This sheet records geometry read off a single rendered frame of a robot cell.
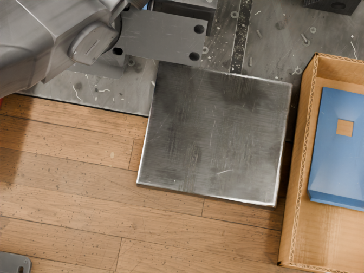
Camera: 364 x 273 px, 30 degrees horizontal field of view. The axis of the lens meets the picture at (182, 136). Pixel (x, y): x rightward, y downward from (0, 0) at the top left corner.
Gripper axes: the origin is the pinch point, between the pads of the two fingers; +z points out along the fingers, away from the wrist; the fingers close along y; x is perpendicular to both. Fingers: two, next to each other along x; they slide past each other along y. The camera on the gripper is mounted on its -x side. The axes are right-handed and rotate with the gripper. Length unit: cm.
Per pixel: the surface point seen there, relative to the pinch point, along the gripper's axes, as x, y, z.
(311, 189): -27.1, -15.5, 4.2
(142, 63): -3.8, -4.5, 10.5
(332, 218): -30.1, -18.4, 3.3
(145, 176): -6.9, -17.2, 2.4
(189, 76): -10.1, -4.9, 8.1
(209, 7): -10.8, 3.7, 5.0
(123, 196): -4.8, -20.3, 3.2
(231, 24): -14.2, 2.2, 13.6
